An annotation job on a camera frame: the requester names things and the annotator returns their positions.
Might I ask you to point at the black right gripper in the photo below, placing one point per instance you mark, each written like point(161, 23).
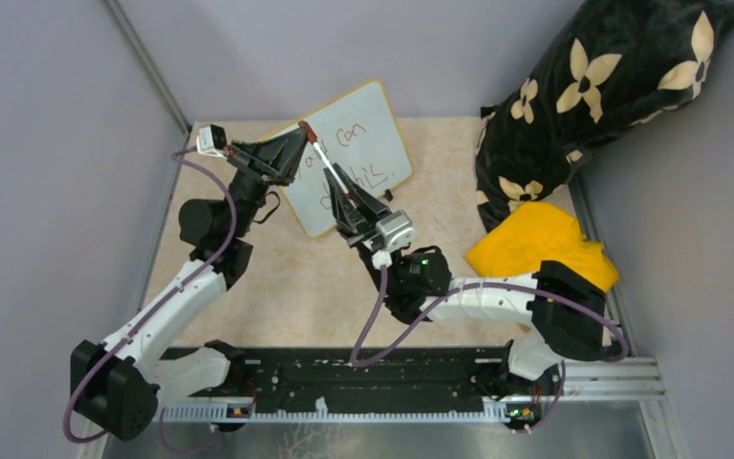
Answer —
point(356, 228)

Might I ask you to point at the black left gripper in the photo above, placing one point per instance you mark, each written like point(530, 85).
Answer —
point(277, 159)

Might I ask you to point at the white marker pen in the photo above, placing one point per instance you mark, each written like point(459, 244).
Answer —
point(329, 166)

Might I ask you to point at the yellow framed whiteboard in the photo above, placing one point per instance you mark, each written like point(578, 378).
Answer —
point(358, 131)

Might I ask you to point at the red marker cap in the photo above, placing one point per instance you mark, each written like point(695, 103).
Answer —
point(310, 134)

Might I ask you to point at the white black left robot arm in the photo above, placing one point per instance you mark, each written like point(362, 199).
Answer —
point(123, 383)

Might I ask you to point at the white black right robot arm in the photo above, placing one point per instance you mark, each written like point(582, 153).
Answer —
point(563, 311)

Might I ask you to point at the yellow cloth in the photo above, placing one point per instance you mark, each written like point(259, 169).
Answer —
point(538, 232)

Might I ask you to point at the black floral pillow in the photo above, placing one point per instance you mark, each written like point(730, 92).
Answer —
point(614, 66)

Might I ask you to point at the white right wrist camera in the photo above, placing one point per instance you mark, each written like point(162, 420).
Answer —
point(394, 232)

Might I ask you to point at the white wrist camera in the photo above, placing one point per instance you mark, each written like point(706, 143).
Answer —
point(394, 232)
point(211, 141)

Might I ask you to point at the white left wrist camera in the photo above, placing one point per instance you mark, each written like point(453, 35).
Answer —
point(211, 141)

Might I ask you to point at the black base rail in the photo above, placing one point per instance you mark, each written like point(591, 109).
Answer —
point(441, 380)

